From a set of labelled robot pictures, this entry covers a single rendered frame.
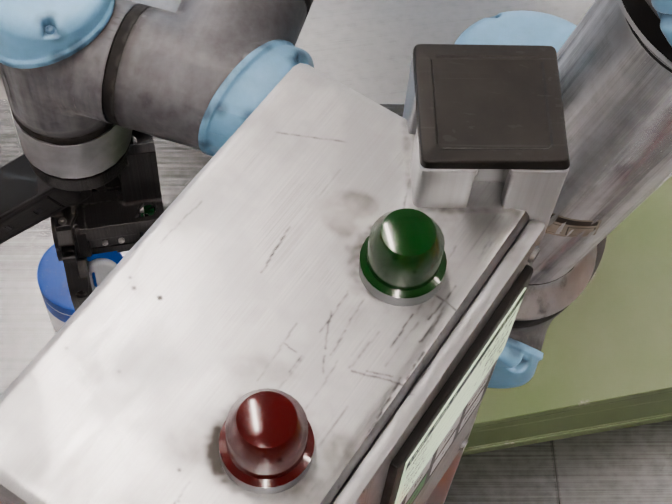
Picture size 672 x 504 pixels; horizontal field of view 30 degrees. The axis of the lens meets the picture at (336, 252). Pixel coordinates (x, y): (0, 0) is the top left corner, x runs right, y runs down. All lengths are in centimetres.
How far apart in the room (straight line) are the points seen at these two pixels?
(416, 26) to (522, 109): 91
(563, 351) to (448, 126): 66
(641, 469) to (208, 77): 53
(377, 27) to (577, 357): 43
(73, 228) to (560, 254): 37
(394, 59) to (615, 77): 69
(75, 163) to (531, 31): 32
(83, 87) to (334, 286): 41
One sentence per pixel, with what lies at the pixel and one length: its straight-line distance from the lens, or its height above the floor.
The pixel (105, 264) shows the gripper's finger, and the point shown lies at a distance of 96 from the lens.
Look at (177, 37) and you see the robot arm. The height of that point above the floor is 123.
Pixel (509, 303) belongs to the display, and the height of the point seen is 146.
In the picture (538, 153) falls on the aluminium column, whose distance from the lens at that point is 38.
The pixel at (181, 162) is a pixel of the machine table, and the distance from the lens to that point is 118.
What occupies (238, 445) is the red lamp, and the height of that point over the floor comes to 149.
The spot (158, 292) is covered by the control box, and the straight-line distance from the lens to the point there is 37.
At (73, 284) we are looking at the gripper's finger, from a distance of 94.
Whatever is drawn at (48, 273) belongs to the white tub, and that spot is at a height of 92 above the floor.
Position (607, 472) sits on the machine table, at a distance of 107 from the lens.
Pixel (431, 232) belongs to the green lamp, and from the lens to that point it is 36.
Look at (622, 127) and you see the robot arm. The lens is 60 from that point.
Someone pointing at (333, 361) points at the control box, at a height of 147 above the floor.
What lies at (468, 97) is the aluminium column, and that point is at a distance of 38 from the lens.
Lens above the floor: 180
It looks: 60 degrees down
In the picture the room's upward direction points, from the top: 6 degrees clockwise
